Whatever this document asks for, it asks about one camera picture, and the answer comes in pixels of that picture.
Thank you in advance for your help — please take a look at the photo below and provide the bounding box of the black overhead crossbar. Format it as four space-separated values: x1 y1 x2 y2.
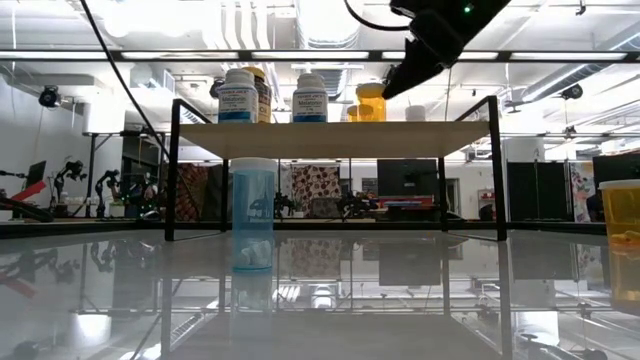
0 48 640 63

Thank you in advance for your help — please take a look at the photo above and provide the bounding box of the floral curtain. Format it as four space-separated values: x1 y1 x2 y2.
569 160 596 223

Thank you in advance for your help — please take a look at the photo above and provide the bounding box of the black partition panel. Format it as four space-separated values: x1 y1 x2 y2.
507 160 574 221

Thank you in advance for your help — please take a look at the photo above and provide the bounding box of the blue vial with white cap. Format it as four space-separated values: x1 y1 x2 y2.
229 157 278 273

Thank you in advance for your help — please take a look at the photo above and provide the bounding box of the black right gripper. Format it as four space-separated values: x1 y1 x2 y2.
381 8 470 101

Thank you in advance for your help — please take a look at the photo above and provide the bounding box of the wooden shelf with black legs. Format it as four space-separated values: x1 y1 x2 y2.
164 95 509 242

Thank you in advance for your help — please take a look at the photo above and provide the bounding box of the black aluminium table frame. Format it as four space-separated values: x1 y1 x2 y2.
0 218 640 237

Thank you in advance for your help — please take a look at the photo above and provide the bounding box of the thin black cable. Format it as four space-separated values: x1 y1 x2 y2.
79 0 174 159

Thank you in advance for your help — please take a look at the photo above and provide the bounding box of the white melatonin bottle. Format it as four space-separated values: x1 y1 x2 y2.
292 72 330 124
217 68 260 125

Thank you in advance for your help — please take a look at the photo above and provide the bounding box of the black monitor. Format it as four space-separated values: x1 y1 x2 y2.
377 158 439 198

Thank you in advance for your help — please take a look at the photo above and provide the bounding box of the red and white patterned cloth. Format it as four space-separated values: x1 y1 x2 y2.
290 164 342 214

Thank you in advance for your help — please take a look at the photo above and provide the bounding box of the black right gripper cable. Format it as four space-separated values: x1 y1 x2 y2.
343 0 414 32

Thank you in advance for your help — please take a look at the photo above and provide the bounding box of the brown bottle with yellow cap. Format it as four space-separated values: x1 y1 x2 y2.
244 66 274 124

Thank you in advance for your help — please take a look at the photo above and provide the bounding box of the dark patterned cloth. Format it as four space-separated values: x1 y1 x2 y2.
174 163 211 221

